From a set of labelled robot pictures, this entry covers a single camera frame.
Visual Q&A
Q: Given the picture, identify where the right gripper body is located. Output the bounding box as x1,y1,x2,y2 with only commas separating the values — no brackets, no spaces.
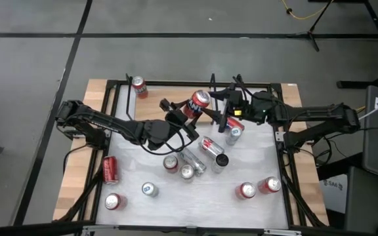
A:
217,82,254,134

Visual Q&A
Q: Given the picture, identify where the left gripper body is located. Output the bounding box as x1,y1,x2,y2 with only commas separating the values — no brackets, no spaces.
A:
158,97,200,142

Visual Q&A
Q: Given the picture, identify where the red Fanta can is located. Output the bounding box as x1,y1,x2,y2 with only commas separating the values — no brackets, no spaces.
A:
104,192,127,211
131,75,149,100
182,89,212,119
226,117,245,132

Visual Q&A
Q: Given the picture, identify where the slim blue silver can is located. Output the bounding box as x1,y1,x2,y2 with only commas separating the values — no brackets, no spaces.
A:
225,127,243,147
141,182,159,199

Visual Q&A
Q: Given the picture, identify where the red soda can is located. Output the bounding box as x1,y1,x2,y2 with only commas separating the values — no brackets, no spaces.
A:
257,176,282,195
234,182,257,200

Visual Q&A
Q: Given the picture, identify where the wooden shelf with black legs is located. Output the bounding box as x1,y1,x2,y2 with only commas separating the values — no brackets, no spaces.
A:
125,73,221,130

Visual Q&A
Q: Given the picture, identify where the silver Diet Coke can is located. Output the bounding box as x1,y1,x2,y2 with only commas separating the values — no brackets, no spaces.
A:
198,136,225,160
179,163,196,182

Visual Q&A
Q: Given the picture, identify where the red black Coca-Cola can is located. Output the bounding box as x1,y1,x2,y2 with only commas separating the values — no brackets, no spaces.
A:
162,154,179,174

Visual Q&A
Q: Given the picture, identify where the black tripod stand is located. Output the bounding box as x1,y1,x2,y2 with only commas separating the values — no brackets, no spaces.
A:
287,0,336,52

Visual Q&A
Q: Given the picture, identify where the black desk base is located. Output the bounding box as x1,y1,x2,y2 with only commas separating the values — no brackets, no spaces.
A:
336,0,378,90

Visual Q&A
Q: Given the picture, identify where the white printed box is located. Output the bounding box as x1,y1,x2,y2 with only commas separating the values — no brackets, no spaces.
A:
320,173,349,214

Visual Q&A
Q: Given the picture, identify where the yellow cable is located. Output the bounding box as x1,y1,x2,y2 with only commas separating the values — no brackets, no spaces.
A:
282,0,333,20

